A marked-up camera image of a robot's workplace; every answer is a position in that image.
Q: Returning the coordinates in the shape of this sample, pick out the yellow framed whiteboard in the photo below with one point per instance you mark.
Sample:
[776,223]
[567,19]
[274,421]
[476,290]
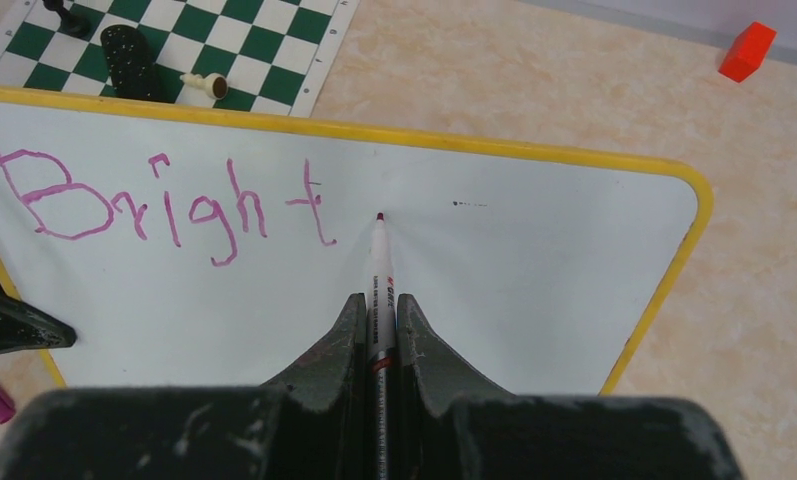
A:
[194,246]

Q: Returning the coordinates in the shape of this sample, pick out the purple whiteboard marker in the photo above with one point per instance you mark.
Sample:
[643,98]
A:
[381,347]

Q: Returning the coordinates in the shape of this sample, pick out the small black chess pawn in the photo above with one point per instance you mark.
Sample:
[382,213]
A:
[74,25]

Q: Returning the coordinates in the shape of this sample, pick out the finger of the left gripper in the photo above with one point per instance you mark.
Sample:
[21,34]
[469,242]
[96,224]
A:
[24,327]

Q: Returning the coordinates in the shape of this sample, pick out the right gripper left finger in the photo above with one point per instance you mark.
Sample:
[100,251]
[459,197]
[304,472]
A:
[320,428]

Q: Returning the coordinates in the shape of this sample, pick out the green white chessboard mat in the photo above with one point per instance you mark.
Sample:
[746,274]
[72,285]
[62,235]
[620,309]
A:
[275,55]

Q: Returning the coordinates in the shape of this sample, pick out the orange red block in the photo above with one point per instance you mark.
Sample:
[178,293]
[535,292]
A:
[748,52]

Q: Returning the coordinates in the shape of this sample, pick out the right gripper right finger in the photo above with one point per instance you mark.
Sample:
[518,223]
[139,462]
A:
[438,387]

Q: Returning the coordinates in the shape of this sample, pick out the white chess pawn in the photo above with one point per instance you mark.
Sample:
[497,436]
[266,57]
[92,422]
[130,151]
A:
[214,85]

